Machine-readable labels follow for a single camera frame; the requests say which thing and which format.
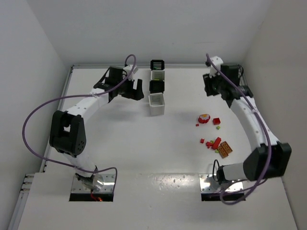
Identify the near white slatted container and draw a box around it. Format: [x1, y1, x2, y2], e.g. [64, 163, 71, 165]
[148, 92, 165, 116]

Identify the red white flower lego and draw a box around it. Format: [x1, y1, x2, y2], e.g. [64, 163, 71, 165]
[198, 114, 211, 124]

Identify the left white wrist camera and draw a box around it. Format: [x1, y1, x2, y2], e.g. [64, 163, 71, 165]
[123, 65, 138, 81]

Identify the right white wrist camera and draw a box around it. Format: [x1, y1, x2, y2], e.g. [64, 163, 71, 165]
[205, 54, 224, 77]

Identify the near black slatted container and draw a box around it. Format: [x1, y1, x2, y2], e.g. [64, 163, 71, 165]
[149, 80, 165, 93]

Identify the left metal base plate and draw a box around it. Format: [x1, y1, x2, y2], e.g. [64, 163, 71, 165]
[71, 173, 115, 194]

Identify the far black slatted container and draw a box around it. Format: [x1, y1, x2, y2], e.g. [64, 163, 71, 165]
[150, 59, 165, 71]

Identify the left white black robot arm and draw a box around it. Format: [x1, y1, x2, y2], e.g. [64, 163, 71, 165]
[49, 65, 144, 189]

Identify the white slatted container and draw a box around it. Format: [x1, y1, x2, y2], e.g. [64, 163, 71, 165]
[151, 70, 165, 81]
[148, 92, 165, 116]

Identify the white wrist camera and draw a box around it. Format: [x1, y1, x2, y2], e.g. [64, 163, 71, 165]
[205, 54, 224, 77]
[123, 65, 138, 81]

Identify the far white slatted container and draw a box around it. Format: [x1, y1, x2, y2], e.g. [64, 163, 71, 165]
[151, 70, 165, 81]

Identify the purple cable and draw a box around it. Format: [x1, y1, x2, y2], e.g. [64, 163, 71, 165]
[205, 53, 272, 205]
[22, 54, 137, 190]

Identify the red square lego brick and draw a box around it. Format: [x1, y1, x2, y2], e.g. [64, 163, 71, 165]
[213, 117, 221, 125]

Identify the orange lego plate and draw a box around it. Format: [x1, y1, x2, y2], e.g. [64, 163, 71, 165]
[217, 141, 233, 159]

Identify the metal base plate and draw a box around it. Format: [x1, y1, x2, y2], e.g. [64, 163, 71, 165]
[199, 174, 244, 194]
[71, 173, 115, 194]

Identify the long red lego brick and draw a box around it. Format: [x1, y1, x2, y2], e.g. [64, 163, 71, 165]
[212, 137, 221, 150]

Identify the red curved lego piece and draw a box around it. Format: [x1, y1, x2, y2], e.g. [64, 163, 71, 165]
[206, 142, 214, 149]

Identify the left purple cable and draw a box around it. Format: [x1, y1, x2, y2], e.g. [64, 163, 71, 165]
[22, 54, 137, 190]

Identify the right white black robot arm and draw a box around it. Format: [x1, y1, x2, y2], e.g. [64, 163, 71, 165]
[203, 63, 292, 184]

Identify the black slatted container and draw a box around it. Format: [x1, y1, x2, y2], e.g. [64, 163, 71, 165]
[150, 59, 165, 71]
[149, 80, 165, 93]

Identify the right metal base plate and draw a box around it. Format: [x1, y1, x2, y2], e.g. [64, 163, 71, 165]
[199, 174, 244, 194]

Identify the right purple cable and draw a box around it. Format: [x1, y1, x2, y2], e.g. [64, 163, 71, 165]
[205, 53, 272, 205]

